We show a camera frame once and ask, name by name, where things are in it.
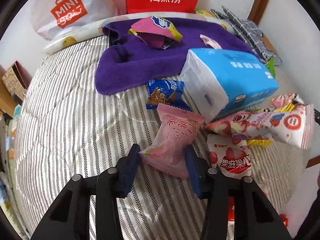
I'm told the red white jelly packet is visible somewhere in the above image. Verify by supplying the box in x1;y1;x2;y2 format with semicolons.
207;134;252;179

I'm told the long strawberry bear snack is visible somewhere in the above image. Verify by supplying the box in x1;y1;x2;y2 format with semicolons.
205;105;315;150

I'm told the light pink snack packet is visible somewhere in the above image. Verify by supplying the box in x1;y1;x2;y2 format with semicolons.
139;103;204;179

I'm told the blue nut snack packet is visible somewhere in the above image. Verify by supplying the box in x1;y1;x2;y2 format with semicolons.
145;79;191;111

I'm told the magenta yellow snack packet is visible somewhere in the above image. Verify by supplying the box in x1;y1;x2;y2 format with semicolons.
128;16;183;50

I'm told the pink cartoon snack packet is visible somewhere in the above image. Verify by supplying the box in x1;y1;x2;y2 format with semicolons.
272;93;305;107

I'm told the green snack packet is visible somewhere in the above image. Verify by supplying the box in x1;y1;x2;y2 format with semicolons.
265;56;276;78

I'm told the wooden bedside table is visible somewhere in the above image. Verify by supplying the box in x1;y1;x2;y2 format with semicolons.
0;80;17;117

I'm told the blue tissue pack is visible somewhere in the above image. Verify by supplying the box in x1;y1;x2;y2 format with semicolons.
180;48;279;124

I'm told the brown patterned box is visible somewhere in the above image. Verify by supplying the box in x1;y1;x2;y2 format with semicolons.
2;61;30;105

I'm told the purple towel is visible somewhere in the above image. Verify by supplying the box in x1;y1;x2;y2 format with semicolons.
95;18;253;95

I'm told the small pink packet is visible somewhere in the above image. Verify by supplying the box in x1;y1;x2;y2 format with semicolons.
200;34;222;49

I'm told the fruit print rolled mat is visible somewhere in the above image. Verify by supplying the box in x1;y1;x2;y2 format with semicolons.
44;11;235;55

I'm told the yellow bag behind roll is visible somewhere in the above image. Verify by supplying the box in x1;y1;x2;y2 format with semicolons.
194;9;219;18

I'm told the white Miniso plastic bag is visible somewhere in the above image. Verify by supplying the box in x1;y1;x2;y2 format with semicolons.
28;0;119;41

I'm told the brown wooden door frame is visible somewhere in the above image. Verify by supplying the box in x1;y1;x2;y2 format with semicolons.
247;0;269;25

